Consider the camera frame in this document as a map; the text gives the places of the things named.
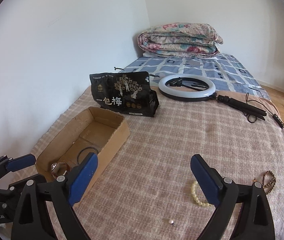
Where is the open cardboard box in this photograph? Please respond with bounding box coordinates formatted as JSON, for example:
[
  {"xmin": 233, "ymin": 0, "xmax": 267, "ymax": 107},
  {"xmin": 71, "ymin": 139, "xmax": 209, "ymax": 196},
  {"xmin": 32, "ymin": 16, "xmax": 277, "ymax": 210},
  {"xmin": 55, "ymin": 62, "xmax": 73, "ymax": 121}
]
[{"xmin": 36, "ymin": 107, "xmax": 130, "ymax": 196}]

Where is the folded floral quilt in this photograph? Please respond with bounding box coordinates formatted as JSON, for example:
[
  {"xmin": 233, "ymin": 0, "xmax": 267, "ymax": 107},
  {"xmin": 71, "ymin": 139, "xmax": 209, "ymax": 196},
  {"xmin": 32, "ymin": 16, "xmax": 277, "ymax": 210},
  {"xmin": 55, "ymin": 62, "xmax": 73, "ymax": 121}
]
[{"xmin": 138, "ymin": 22, "xmax": 224, "ymax": 59}]

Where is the black hair tie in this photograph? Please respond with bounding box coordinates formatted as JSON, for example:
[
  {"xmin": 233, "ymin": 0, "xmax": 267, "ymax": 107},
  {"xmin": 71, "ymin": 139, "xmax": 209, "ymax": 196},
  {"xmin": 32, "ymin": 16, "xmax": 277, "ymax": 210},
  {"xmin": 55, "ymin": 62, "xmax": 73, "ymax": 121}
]
[{"xmin": 77, "ymin": 146, "xmax": 100, "ymax": 165}]

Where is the black folded tripod stand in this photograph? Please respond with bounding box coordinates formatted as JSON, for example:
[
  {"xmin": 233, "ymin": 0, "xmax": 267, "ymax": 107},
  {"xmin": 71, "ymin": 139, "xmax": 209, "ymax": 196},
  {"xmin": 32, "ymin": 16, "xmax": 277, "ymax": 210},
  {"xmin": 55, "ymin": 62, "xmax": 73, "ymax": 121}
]
[{"xmin": 216, "ymin": 95, "xmax": 267, "ymax": 123}]

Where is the black ring light cable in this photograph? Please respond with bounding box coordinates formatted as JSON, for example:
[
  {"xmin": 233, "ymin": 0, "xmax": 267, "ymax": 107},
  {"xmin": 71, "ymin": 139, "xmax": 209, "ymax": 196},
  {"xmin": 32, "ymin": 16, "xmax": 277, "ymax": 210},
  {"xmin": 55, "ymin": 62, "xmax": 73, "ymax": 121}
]
[{"xmin": 245, "ymin": 92, "xmax": 284, "ymax": 139}]

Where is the blue checked bed sheet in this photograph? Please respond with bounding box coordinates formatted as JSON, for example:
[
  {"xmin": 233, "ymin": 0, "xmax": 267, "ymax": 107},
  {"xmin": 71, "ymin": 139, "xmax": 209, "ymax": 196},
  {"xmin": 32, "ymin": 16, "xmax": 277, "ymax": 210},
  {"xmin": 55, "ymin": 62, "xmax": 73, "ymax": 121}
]
[{"xmin": 119, "ymin": 53, "xmax": 270, "ymax": 100}]

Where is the beige plaid blanket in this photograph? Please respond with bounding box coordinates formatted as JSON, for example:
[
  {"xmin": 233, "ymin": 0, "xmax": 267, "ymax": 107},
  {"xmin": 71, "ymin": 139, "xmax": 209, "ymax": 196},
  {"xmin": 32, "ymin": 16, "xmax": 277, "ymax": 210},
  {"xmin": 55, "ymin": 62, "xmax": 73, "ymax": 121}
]
[{"xmin": 14, "ymin": 84, "xmax": 284, "ymax": 240}]

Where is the white ring light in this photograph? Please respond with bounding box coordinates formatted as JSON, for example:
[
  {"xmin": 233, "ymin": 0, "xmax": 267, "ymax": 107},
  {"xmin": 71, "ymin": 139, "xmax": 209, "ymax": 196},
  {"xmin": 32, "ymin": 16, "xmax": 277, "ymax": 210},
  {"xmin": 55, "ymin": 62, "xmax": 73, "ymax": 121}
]
[{"xmin": 158, "ymin": 74, "xmax": 216, "ymax": 102}]

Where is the red strap wristwatch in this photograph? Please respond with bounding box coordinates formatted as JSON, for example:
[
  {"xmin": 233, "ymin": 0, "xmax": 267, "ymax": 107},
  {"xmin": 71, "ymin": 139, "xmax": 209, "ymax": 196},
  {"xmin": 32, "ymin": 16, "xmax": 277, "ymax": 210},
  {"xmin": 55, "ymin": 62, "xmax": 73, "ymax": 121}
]
[{"xmin": 51, "ymin": 162, "xmax": 71, "ymax": 179}]

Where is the black snack bag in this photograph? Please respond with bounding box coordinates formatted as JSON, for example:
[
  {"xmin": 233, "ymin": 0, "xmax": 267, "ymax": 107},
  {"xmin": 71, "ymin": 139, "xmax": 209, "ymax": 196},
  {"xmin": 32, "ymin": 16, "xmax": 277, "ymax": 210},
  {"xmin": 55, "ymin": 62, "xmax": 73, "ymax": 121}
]
[{"xmin": 89, "ymin": 72, "xmax": 159, "ymax": 117}]

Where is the cream bead bracelet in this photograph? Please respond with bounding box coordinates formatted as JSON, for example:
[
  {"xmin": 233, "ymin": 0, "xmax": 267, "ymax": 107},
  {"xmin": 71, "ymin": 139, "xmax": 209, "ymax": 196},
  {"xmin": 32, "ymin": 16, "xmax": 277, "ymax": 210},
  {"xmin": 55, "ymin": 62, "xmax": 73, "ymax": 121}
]
[{"xmin": 191, "ymin": 180, "xmax": 215, "ymax": 208}]

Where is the brown wooden bead mala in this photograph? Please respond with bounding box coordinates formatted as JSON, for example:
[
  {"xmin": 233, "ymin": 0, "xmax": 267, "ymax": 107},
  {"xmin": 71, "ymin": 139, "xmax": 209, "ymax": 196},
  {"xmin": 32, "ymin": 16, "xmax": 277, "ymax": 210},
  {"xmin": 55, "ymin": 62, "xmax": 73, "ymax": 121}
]
[{"xmin": 253, "ymin": 170, "xmax": 276, "ymax": 195}]

